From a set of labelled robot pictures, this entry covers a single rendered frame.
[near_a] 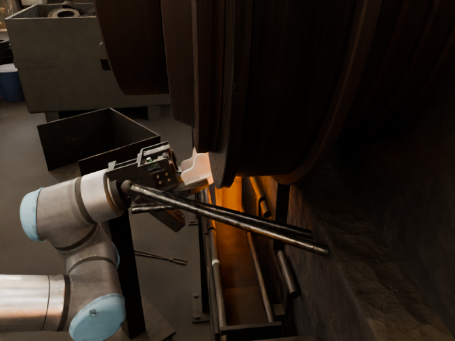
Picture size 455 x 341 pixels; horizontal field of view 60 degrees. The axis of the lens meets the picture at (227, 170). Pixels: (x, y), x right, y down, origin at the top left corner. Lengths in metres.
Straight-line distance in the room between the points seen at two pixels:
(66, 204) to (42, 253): 1.14
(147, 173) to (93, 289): 0.21
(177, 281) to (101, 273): 0.86
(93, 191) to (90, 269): 0.14
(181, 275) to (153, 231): 0.32
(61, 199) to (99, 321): 0.21
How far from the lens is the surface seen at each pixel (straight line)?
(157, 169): 0.68
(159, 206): 0.42
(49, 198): 0.74
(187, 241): 1.75
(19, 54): 3.00
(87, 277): 0.73
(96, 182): 0.71
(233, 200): 0.65
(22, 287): 0.69
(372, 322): 0.32
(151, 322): 1.45
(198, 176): 0.69
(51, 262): 1.79
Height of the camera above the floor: 1.11
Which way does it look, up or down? 29 degrees down
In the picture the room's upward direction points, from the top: straight up
